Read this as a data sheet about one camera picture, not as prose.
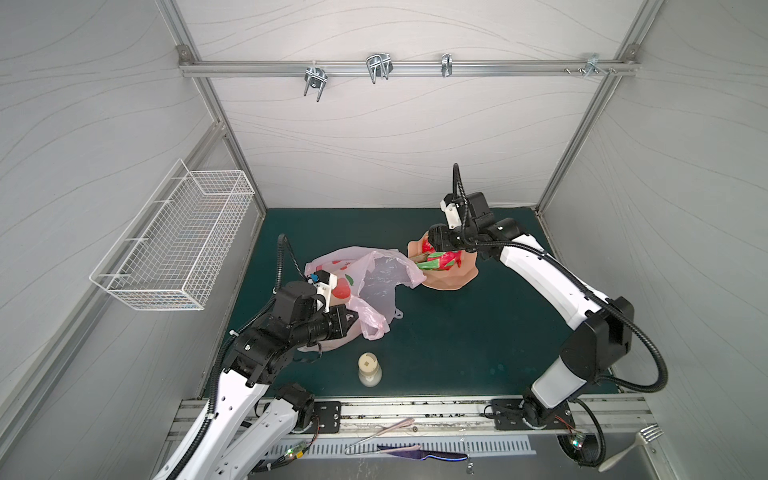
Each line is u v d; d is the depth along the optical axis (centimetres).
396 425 73
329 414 74
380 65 77
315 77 79
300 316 52
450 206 73
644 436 71
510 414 73
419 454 69
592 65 77
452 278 99
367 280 74
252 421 58
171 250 69
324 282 62
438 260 95
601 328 43
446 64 78
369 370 72
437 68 78
